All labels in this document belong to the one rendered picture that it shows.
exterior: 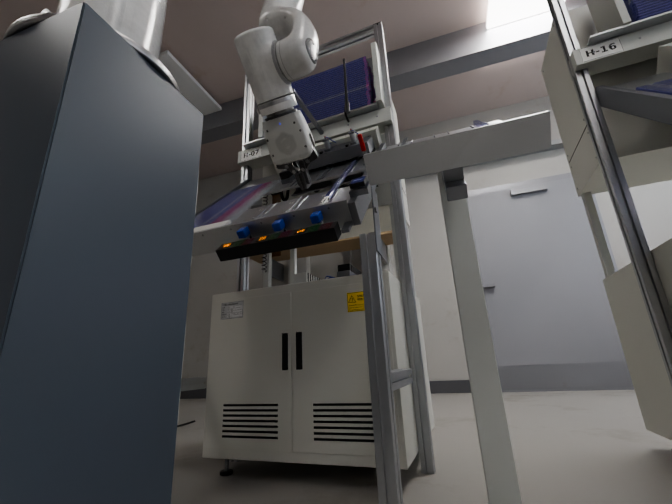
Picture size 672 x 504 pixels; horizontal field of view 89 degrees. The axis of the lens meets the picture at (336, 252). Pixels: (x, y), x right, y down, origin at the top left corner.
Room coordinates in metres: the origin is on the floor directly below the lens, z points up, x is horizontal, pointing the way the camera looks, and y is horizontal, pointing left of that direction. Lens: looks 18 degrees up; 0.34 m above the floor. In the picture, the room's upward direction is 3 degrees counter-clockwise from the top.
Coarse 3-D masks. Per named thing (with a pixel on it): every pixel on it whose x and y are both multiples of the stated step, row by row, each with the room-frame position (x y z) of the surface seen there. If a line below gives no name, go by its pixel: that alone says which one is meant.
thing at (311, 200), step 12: (324, 192) 0.96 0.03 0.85; (336, 192) 0.91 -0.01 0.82; (348, 192) 0.89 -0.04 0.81; (276, 204) 1.01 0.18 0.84; (288, 204) 0.97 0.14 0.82; (300, 204) 0.93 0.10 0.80; (312, 204) 0.90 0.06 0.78; (240, 216) 1.02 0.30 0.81; (252, 216) 0.98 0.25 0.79; (264, 216) 0.94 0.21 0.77
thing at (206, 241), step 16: (304, 208) 0.82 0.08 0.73; (320, 208) 0.80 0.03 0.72; (336, 208) 0.79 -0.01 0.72; (240, 224) 0.89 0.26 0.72; (256, 224) 0.88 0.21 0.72; (288, 224) 0.85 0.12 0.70; (304, 224) 0.84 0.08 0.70; (208, 240) 0.95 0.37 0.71; (224, 240) 0.94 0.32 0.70; (192, 256) 1.00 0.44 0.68
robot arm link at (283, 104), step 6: (288, 96) 0.59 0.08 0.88; (294, 96) 0.61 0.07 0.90; (270, 102) 0.58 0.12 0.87; (276, 102) 0.58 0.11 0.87; (282, 102) 0.59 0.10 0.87; (288, 102) 0.59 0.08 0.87; (294, 102) 0.60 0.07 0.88; (258, 108) 0.62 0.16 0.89; (264, 108) 0.60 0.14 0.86; (270, 108) 0.59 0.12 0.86; (276, 108) 0.59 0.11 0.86; (282, 108) 0.59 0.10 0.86; (288, 108) 0.61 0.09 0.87; (264, 114) 0.61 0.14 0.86; (270, 114) 0.61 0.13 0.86; (276, 114) 0.61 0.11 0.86
